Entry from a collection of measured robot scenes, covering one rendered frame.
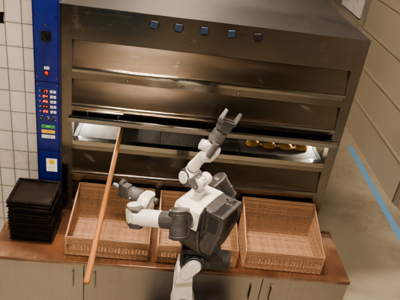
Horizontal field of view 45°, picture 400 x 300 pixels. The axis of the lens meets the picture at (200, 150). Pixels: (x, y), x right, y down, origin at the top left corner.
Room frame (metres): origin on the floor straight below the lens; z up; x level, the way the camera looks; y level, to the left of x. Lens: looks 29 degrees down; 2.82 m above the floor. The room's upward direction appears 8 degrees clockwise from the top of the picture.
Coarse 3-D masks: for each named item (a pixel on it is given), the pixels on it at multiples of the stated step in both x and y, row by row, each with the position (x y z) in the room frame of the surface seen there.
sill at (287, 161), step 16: (80, 144) 2.89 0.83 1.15; (96, 144) 2.90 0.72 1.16; (112, 144) 2.92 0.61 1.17; (128, 144) 2.94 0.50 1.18; (144, 144) 2.97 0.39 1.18; (160, 144) 3.01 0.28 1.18; (240, 160) 3.01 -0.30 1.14; (256, 160) 3.02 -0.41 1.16; (272, 160) 3.03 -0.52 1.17; (288, 160) 3.05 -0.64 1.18; (304, 160) 3.08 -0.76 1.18; (320, 160) 3.12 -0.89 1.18
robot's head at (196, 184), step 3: (195, 174) 2.14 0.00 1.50; (198, 174) 2.12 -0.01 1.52; (192, 177) 2.10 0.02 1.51; (195, 177) 2.09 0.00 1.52; (189, 180) 2.09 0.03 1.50; (192, 180) 2.08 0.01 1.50; (195, 180) 2.08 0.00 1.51; (192, 183) 2.08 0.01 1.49; (195, 183) 2.07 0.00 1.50; (198, 183) 2.07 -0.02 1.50; (192, 186) 2.08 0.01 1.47; (195, 186) 2.08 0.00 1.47; (198, 186) 2.07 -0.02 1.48; (201, 186) 2.07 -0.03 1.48; (195, 189) 2.07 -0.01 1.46; (198, 189) 2.07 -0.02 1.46
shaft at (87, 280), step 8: (120, 128) 3.10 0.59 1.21; (120, 136) 2.98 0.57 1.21; (112, 160) 2.65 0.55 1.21; (112, 168) 2.55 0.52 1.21; (112, 176) 2.48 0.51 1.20; (104, 192) 2.29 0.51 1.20; (104, 200) 2.21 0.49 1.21; (104, 208) 2.14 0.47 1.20; (96, 224) 2.00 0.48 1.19; (96, 232) 1.93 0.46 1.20; (96, 240) 1.87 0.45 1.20; (96, 248) 1.82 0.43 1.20; (88, 264) 1.70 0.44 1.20; (88, 272) 1.65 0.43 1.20; (88, 280) 1.60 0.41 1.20
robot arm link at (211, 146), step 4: (208, 136) 2.45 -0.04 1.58; (204, 140) 2.43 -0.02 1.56; (208, 140) 2.44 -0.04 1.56; (212, 140) 2.41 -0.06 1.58; (216, 140) 2.41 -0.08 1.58; (200, 144) 2.44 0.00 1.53; (204, 144) 2.41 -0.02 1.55; (208, 144) 2.41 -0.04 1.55; (212, 144) 2.40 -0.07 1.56; (216, 144) 2.39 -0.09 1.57; (220, 144) 2.42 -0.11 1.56; (200, 148) 2.41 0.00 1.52; (204, 148) 2.41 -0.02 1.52; (208, 148) 2.41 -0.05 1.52; (212, 148) 2.38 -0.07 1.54; (216, 148) 2.38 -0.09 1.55; (208, 152) 2.38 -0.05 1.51; (212, 152) 2.38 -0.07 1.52; (208, 156) 2.38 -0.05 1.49
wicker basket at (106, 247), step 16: (96, 192) 2.86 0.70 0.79; (112, 192) 2.87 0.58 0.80; (80, 208) 2.82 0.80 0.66; (112, 208) 2.84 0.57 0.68; (80, 224) 2.72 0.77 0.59; (112, 224) 2.77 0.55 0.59; (80, 240) 2.42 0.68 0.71; (112, 240) 2.43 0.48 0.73; (128, 240) 2.62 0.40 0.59; (144, 240) 2.65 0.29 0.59; (96, 256) 2.42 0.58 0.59; (112, 256) 2.45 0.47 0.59; (128, 256) 2.44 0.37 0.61; (144, 256) 2.45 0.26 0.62
